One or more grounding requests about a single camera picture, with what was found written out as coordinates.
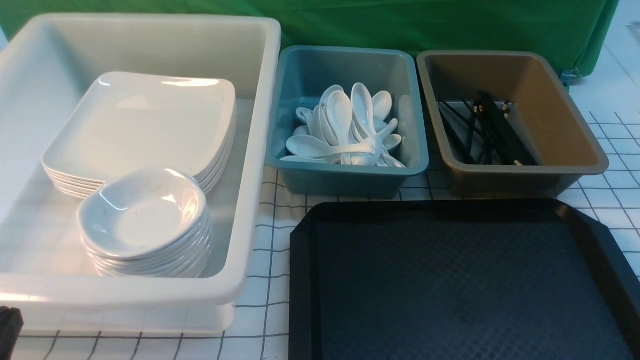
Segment black chopsticks bundle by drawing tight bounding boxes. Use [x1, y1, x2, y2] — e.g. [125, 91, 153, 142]
[438, 89, 539, 167]

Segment top stacked white square plate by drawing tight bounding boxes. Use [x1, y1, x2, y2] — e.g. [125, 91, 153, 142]
[41, 127, 237, 193]

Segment green backdrop cloth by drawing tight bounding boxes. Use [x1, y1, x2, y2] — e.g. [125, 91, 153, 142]
[1, 0, 618, 76]

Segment white checkered tablecloth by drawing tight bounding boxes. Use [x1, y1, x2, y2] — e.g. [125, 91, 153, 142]
[13, 44, 639, 360]

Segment metal binder clip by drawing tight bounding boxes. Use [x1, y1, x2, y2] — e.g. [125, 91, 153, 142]
[559, 68, 583, 88]

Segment lower stacked white bowls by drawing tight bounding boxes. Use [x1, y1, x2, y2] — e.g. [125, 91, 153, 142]
[81, 206, 215, 279]

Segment white spoons pile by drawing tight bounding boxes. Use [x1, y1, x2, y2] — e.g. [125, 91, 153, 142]
[281, 83, 405, 168]

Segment black serving tray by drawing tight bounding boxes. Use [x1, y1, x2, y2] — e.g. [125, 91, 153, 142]
[288, 198, 640, 360]

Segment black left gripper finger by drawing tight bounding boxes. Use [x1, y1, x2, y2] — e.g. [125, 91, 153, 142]
[0, 306, 25, 360]

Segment teal plastic bin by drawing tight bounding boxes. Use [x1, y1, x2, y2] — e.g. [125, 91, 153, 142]
[265, 45, 430, 199]

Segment large white plastic bin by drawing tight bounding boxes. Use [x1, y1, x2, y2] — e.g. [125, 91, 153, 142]
[0, 13, 281, 337]

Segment large white rice plate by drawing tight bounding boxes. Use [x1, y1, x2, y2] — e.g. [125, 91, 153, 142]
[41, 71, 237, 182]

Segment brown plastic bin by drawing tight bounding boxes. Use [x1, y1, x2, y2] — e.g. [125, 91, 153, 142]
[416, 50, 610, 199]

